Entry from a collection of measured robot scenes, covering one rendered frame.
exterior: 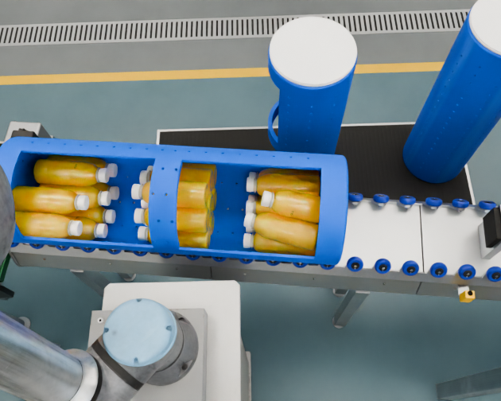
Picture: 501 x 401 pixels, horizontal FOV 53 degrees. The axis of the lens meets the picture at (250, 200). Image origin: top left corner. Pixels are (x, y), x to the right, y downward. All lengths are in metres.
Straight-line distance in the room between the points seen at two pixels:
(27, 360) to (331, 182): 0.75
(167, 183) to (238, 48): 1.92
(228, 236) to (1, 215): 0.90
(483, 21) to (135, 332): 1.46
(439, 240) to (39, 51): 2.54
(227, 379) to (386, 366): 1.30
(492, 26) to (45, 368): 1.60
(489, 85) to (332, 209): 0.91
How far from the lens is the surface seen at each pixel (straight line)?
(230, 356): 1.17
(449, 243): 1.56
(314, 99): 1.65
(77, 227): 1.37
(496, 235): 1.44
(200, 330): 1.12
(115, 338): 0.91
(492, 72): 1.88
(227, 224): 1.46
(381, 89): 2.94
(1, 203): 0.63
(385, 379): 2.37
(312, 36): 1.72
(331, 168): 1.24
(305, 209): 1.26
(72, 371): 0.86
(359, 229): 1.51
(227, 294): 1.20
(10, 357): 0.75
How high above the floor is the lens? 2.31
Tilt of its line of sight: 66 degrees down
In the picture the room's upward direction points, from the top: 4 degrees counter-clockwise
